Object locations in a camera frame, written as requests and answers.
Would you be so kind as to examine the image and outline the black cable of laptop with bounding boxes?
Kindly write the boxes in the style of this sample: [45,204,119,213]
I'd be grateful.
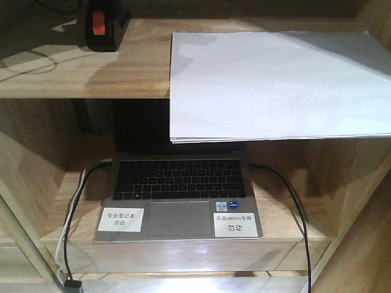
[247,164,313,293]
[64,162,111,281]

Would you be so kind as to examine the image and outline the white label left sticker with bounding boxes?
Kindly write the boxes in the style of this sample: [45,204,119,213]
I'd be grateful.
[97,208,144,232]

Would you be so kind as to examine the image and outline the white label right sticker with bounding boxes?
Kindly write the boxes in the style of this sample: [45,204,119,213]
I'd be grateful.
[213,213,258,238]

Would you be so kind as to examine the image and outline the wooden shelf unit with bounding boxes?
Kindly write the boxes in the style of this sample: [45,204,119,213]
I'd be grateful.
[1,1,390,292]

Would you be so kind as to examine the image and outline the white label sticker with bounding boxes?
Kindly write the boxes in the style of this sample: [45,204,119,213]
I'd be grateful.
[213,213,258,238]
[97,208,144,232]

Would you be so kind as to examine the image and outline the white paper sheets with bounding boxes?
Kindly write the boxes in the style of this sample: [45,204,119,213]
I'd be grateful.
[170,31,390,143]

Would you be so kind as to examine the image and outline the grey laptop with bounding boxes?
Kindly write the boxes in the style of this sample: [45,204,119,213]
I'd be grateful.
[94,99,263,242]

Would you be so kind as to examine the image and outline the black cable left of laptop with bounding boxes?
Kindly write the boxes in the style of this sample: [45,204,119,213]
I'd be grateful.
[64,162,111,281]

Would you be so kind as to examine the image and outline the grey usb adapter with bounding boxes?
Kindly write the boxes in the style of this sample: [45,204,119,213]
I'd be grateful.
[64,280,84,293]

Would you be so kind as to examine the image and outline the black orange stapler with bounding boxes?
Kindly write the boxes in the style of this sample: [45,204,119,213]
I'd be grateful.
[85,0,131,52]

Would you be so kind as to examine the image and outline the white cable left of laptop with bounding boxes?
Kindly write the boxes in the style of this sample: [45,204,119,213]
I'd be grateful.
[56,157,114,288]

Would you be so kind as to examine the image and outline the black cable right of laptop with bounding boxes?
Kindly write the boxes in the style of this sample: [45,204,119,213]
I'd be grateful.
[247,164,313,293]

